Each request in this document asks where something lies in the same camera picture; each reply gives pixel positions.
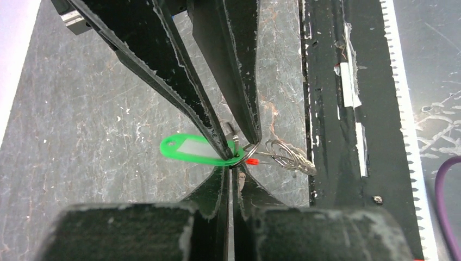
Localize metal key holder red handle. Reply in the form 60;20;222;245
243;139;317;176

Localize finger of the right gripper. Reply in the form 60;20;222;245
187;0;262;144

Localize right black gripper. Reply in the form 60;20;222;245
51;0;234;160

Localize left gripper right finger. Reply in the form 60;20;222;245
232;166;413;260

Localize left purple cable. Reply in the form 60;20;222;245
434;156;461;261

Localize key with green tag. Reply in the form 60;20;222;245
159;122;253;167

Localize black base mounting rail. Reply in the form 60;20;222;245
298;1;439;260

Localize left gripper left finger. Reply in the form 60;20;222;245
36;167;229;260

